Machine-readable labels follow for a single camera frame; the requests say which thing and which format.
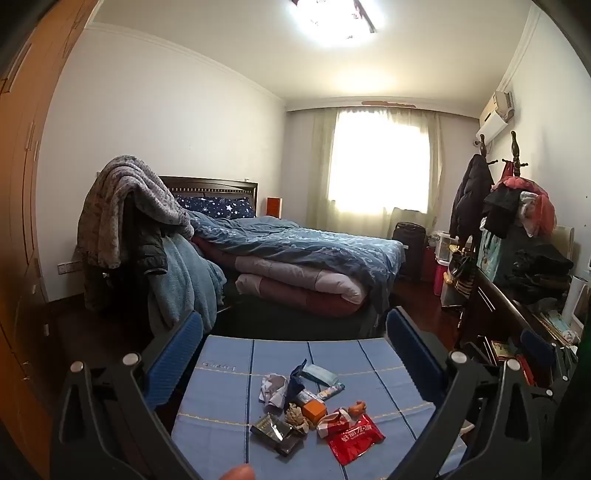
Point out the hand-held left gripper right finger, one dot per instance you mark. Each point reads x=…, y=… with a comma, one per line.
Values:
x=413, y=355

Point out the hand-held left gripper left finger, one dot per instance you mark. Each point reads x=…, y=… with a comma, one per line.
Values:
x=178, y=355

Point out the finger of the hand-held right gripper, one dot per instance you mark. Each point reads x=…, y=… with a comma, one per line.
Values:
x=549, y=399
x=538, y=344

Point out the brown peel piece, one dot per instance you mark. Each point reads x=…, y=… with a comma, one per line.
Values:
x=358, y=407

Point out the colourful tube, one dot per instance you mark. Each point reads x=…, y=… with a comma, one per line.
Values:
x=330, y=392

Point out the teal packet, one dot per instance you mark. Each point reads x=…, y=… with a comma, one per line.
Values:
x=318, y=374

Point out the grey white paper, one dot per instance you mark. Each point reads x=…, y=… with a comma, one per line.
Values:
x=272, y=390

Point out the red plastic wrapper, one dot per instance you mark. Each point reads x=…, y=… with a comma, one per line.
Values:
x=353, y=438

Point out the small orange box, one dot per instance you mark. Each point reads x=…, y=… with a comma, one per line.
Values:
x=314, y=410

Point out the dark blue wrapper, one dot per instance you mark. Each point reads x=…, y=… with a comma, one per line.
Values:
x=295, y=385

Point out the black foil wrapper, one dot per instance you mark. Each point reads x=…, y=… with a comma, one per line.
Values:
x=277, y=434

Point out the tan pine cone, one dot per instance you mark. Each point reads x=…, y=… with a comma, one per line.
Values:
x=295, y=417

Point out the person's left hand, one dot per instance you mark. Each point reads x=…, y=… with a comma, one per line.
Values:
x=238, y=473

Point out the stack of papers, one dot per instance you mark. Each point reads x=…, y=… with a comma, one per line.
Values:
x=558, y=325

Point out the white cylinder appliance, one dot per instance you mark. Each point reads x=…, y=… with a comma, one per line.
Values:
x=577, y=300

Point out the dark wooden desk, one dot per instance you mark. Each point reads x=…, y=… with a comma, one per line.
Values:
x=489, y=304

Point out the pile of black clothes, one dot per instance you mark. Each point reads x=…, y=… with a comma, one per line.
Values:
x=535, y=272

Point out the blue striped tablecloth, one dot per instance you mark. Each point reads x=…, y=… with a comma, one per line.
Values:
x=221, y=415

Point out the pink box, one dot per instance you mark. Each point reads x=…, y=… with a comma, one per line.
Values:
x=438, y=279

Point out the striped handbag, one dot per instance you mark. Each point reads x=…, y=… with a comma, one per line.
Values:
x=461, y=272

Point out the teal bag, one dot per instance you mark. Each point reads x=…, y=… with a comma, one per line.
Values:
x=491, y=258

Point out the black suitcase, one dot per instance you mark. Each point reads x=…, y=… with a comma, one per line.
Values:
x=408, y=249

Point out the dark jacket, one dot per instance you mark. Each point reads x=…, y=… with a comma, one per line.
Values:
x=147, y=249

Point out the white storage box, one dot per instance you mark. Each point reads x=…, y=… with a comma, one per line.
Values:
x=447, y=247

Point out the red clothes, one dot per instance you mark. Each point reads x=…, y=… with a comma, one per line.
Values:
x=545, y=207

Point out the black garment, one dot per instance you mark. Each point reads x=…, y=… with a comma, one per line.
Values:
x=501, y=212

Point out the folded pink grey quilt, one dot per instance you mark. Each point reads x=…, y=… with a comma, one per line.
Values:
x=295, y=281

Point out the blue patterned duvet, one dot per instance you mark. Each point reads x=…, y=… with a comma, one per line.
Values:
x=314, y=244

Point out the blue star print pillow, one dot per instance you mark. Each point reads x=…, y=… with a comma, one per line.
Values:
x=217, y=206

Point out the black coat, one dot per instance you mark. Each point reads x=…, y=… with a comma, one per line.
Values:
x=471, y=194

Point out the dark wooden bed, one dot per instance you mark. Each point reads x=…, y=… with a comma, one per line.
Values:
x=207, y=185

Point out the orange nightstand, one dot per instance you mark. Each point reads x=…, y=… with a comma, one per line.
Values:
x=274, y=207

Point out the grey fleece blanket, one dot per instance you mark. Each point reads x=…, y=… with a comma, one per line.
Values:
x=124, y=184

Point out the wooden coat rack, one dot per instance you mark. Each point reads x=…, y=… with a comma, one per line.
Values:
x=482, y=145
x=515, y=152

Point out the sheer cream curtain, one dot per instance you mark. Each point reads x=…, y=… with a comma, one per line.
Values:
x=323, y=161

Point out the white air conditioner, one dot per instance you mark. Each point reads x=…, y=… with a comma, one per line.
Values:
x=494, y=124

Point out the orange wooden wardrobe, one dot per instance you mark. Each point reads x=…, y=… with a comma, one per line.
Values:
x=23, y=184

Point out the ceiling light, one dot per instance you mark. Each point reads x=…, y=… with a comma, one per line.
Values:
x=337, y=18

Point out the wall socket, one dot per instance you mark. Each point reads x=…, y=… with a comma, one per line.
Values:
x=68, y=266

